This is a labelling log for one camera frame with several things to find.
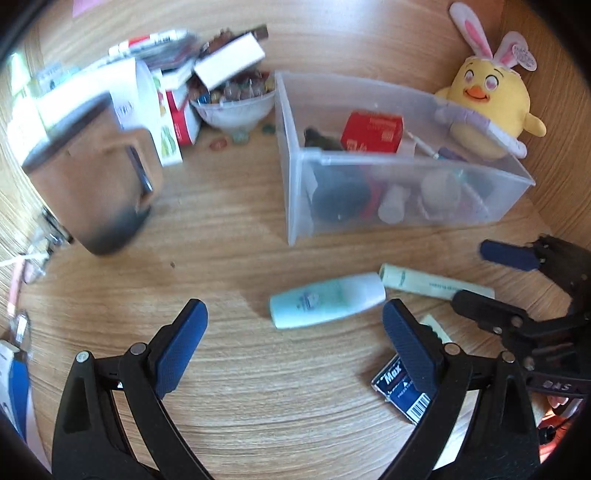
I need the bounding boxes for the red packet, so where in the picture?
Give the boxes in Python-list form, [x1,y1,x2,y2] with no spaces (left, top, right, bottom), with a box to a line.
[341,111,404,154]

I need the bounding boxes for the person's right hand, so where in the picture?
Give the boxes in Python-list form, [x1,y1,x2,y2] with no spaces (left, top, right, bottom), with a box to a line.
[545,393,583,418]

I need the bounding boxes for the blue and white box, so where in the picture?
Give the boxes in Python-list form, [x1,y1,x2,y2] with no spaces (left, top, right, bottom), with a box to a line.
[0,342,33,439]

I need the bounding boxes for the round beige puff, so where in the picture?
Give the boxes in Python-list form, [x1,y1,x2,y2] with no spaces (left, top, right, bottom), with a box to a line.
[419,168,462,217]

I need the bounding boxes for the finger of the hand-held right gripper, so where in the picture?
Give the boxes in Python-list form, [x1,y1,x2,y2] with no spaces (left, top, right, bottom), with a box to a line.
[451,290,530,344]
[479,234,578,278]

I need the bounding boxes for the brown mug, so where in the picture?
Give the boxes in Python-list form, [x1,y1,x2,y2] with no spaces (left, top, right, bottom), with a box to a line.
[22,90,164,257]

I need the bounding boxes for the clear plastic storage box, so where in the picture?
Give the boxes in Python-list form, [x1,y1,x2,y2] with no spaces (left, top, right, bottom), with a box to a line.
[274,71,536,247]

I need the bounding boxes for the small white bottle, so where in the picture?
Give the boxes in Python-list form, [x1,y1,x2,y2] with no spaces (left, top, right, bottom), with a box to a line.
[379,184,411,223]

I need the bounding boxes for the white cardboard box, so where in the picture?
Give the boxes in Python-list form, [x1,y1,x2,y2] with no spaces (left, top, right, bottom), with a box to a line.
[193,33,267,90]

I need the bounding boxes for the light blue bottle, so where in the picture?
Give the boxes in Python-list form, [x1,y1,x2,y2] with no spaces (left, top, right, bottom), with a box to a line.
[269,272,386,329]

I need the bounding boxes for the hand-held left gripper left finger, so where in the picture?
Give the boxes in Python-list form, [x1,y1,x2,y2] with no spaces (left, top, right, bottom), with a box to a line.
[52,299,209,480]

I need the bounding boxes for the white bowl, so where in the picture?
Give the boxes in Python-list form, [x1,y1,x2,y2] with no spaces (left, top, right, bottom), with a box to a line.
[189,88,276,132]

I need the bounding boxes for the pile of glass marbles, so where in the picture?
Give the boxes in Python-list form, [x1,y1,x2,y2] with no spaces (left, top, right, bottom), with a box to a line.
[191,71,273,106]

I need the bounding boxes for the yellow chick plush toy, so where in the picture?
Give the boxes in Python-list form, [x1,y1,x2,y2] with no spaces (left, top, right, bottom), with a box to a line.
[433,2,547,160]

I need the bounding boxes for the pale green tube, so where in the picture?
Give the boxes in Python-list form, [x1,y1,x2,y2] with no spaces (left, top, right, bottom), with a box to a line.
[379,263,496,301]

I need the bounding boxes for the blue staples box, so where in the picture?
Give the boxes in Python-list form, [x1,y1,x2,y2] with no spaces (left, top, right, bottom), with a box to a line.
[370,355,432,424]

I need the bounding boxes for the black pouch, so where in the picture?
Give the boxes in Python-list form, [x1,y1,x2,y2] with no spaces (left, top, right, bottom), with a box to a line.
[304,127,376,223]

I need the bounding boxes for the white pen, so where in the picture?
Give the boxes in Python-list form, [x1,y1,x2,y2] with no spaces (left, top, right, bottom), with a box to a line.
[406,131,439,158]

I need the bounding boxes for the red and white marker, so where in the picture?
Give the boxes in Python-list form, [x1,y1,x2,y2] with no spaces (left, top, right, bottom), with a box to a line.
[108,31,195,55]

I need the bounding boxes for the upright white books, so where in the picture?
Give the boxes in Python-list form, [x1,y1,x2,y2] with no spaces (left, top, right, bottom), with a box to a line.
[37,58,202,168]

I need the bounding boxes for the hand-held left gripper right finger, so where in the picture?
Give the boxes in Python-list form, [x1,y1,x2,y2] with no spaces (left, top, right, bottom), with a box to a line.
[382,299,541,480]

